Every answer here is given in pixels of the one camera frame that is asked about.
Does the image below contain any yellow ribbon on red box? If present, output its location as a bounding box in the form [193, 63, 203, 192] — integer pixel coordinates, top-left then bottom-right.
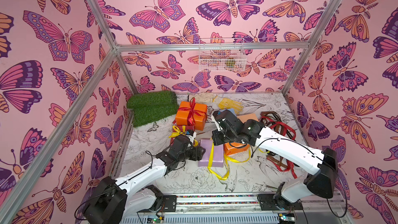
[169, 125, 199, 147]

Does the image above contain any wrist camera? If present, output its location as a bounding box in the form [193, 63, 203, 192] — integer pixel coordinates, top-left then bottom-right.
[185, 130, 197, 142]
[211, 114, 225, 132]

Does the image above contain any peach gift box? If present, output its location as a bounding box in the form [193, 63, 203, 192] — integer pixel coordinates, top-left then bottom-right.
[237, 113, 259, 124]

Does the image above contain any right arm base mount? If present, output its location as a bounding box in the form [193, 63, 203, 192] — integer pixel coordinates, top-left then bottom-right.
[257, 183, 303, 211]

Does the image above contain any green artificial grass mat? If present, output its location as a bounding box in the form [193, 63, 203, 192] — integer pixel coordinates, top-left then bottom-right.
[126, 91, 179, 127]

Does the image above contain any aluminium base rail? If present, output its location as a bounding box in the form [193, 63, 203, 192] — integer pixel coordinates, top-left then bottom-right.
[119, 192, 363, 224]

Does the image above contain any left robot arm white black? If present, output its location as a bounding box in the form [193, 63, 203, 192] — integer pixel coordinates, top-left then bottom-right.
[80, 135, 206, 224]

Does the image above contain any white wire basket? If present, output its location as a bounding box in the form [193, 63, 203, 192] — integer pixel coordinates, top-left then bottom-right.
[198, 42, 247, 73]

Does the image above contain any purple gift box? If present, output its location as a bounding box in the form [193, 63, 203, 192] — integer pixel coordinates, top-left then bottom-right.
[198, 139, 224, 168]

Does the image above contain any brown ribbon bow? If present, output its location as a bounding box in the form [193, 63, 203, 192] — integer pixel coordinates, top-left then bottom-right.
[259, 110, 293, 170]

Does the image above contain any dark red gift box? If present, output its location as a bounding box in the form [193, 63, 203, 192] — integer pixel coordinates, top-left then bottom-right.
[169, 125, 195, 145]

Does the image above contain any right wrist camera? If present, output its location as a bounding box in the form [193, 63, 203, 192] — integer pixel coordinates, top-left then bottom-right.
[211, 114, 225, 132]

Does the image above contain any light blue gift box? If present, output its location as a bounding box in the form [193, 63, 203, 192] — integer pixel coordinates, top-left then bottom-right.
[212, 110, 224, 117]

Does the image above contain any white work glove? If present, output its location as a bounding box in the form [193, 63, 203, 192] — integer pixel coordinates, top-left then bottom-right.
[188, 92, 216, 104]

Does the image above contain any orange gift box front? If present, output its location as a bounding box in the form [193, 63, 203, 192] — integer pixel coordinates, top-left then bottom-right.
[223, 142, 250, 156]

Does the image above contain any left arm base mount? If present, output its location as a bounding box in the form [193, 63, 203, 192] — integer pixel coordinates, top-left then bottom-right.
[141, 185, 177, 213]

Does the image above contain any yellow ribbon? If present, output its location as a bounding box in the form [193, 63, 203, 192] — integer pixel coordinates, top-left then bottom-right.
[169, 125, 199, 147]
[207, 144, 255, 181]

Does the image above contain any black printed ribbon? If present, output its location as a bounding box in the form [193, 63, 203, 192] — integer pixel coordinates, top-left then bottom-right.
[261, 111, 296, 141]

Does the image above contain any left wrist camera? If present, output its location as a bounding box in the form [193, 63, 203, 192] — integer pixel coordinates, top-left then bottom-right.
[185, 130, 197, 142]

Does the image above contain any large orange gift box back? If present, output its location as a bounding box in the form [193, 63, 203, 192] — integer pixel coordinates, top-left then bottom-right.
[172, 101, 208, 131]

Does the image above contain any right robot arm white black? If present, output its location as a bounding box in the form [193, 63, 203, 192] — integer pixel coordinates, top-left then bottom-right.
[211, 110, 338, 204]

